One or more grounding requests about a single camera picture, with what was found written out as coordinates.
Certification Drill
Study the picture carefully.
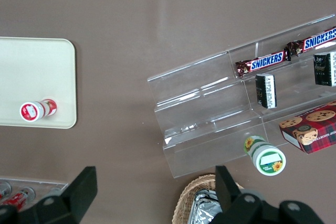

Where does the clear acrylic bottle stand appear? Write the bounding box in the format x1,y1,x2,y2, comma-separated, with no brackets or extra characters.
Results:
0,175,69,205

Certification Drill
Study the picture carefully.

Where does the aluminium foil container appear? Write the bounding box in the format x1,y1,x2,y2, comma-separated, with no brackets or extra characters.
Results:
193,188,224,224

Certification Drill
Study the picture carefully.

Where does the clear acrylic stepped stand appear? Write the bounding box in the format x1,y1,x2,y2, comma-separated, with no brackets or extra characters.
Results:
146,13,336,179

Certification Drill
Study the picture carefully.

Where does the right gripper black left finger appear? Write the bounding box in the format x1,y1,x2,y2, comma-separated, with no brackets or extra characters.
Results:
0,165,98,224

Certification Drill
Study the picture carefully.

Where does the red cola bottle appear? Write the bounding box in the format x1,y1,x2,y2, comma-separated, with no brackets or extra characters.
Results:
0,186,36,206

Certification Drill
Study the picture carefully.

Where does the red strawberry yogurt cup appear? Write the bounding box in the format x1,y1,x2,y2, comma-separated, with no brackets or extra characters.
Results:
19,99,58,122

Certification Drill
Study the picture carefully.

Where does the red plaid cookie box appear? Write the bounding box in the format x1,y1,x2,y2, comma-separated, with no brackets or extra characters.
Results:
278,100,336,154

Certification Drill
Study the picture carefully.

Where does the small black chocolate box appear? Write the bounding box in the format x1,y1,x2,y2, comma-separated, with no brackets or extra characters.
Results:
313,51,336,88
255,73,278,110

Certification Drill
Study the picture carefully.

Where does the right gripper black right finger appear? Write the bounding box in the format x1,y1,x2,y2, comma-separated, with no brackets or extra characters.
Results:
209,165,326,224

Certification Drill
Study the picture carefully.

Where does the light woven wicker basket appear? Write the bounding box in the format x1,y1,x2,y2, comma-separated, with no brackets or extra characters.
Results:
172,173,245,224

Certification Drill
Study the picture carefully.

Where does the Snickers chocolate bar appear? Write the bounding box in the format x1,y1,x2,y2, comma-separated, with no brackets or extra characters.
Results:
286,26,336,57
235,50,292,78

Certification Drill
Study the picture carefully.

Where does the beige plastic serving tray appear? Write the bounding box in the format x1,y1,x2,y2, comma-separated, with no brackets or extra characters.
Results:
0,37,77,130

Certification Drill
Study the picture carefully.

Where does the green sunflower yogurt cup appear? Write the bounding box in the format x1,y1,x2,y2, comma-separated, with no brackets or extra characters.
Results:
243,135,287,176

